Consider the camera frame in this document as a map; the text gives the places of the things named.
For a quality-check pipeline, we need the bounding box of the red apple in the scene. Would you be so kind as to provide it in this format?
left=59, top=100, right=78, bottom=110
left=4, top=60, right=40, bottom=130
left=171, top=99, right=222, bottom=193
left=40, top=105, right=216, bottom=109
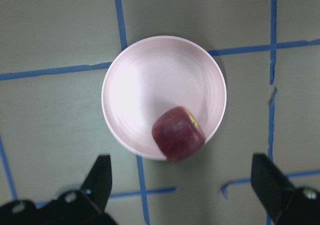
left=151, top=106, right=206, bottom=162

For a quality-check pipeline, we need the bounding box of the pink plate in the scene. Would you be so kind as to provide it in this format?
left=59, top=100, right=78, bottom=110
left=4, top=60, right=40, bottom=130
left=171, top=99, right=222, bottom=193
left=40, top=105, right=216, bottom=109
left=101, top=35, right=227, bottom=160

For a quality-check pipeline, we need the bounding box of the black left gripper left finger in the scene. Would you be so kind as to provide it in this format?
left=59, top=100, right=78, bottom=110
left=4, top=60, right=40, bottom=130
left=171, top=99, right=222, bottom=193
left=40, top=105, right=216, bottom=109
left=80, top=154, right=112, bottom=212

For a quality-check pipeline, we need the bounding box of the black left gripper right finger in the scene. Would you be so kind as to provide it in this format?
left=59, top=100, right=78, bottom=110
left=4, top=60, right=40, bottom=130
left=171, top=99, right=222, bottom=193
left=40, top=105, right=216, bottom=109
left=250, top=153, right=295, bottom=223

